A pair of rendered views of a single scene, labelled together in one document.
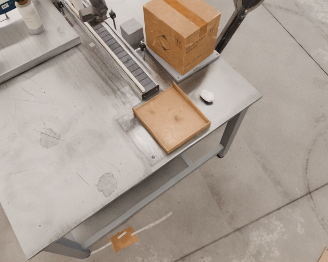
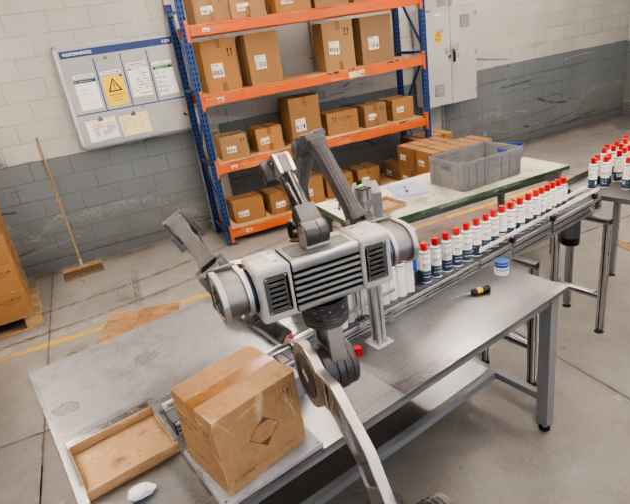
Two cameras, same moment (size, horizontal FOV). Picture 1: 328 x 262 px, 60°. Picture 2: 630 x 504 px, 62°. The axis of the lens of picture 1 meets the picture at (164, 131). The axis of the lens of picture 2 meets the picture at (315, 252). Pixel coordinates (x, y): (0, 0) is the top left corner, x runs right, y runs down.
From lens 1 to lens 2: 2.07 m
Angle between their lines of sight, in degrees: 71
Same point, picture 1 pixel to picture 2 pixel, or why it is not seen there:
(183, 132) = (94, 469)
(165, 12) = (228, 365)
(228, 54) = not seen: outside the picture
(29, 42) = not seen: hidden behind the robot
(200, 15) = (211, 400)
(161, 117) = (129, 443)
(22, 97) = (206, 329)
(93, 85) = not seen: hidden behind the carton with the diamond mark
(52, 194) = (80, 373)
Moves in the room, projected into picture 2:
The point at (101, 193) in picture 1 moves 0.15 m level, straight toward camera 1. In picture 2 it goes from (58, 406) to (18, 426)
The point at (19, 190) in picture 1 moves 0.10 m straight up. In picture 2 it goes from (97, 353) to (90, 335)
